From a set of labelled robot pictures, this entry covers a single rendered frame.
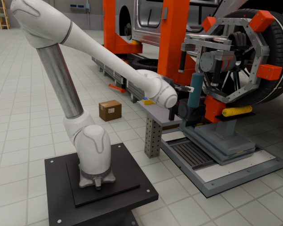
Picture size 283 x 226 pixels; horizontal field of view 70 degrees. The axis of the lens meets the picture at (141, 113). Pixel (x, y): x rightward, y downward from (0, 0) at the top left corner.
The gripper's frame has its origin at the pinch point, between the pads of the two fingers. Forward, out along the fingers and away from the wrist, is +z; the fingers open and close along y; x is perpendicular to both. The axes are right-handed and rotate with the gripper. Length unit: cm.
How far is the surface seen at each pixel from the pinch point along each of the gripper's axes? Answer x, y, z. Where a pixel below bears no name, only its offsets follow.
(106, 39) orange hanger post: -16, 246, 34
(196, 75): -8.6, 14.7, 17.9
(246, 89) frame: -9.8, -19.7, 26.9
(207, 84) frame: -3.7, 17.7, 36.4
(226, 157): 43, -15, 48
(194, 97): 7.8, 13.9, 23.2
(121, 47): -11, 244, 64
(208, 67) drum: -16.3, 2.4, 12.2
